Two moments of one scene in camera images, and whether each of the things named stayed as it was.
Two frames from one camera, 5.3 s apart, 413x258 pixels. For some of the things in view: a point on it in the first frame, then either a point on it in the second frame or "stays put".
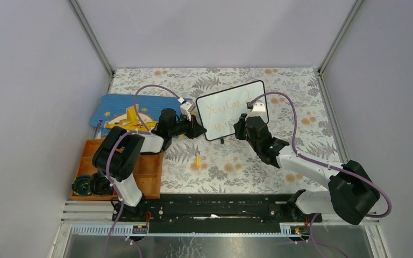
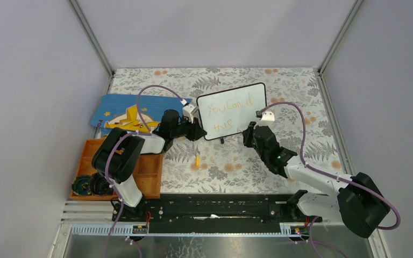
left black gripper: [194, 129] stays put
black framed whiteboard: [219, 112] stays put
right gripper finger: [239, 127] → [248, 135]
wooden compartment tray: [147, 174] stays put
